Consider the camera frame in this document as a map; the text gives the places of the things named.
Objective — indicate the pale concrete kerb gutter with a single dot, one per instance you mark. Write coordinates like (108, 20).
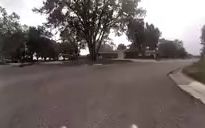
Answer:
(193, 87)

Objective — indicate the row of trees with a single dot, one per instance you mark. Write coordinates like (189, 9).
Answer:
(20, 41)

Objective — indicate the large broad-crowned tree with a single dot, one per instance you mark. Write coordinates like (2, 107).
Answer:
(91, 23)

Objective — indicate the low building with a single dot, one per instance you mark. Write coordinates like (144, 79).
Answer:
(110, 54)

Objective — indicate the grass verge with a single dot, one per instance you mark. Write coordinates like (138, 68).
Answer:
(203, 70)

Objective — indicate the grey asphalt road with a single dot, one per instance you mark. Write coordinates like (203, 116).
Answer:
(90, 93)

